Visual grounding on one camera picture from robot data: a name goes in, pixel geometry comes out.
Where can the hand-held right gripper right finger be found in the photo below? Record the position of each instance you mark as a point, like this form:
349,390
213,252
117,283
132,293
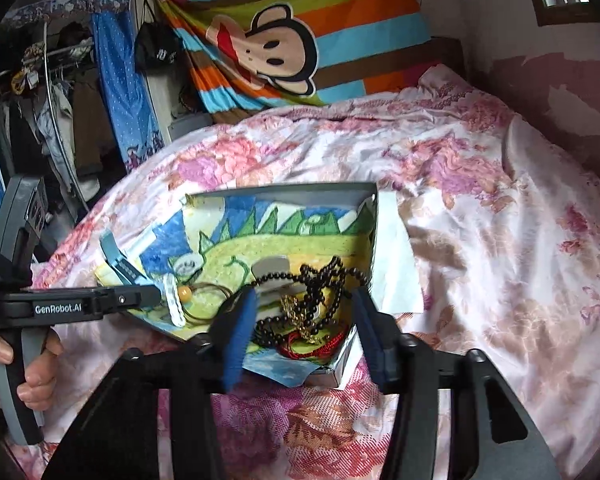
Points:
375,345

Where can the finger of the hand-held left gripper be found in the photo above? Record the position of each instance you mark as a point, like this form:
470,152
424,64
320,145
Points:
122,267
130,300

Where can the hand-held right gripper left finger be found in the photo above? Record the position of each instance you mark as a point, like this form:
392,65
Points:
240,340

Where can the white hair clip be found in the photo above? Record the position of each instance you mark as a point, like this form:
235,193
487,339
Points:
176,310

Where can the person's left hand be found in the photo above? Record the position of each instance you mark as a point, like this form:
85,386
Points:
42,375

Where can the grey white rounded object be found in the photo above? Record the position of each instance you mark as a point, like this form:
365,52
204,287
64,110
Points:
272,266

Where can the crayon dinosaur drawing paper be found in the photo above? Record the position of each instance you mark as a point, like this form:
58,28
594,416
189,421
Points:
230,252

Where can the pink floral bedsheet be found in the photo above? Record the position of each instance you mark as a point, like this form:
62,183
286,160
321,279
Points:
480,260

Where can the wardrobe with hanging clothes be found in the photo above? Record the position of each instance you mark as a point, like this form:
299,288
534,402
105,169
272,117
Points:
85,125

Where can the white cabinet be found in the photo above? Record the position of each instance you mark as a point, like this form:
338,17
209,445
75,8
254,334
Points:
160,105

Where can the black hanging bag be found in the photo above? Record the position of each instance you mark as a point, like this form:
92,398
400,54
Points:
155,47

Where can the patterned wardrobe valance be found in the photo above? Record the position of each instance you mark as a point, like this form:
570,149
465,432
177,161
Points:
70,7

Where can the wooden bed headboard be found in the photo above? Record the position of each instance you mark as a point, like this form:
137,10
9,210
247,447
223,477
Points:
447,55

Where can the striped monkey print blanket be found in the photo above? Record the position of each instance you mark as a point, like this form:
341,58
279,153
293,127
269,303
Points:
355,35

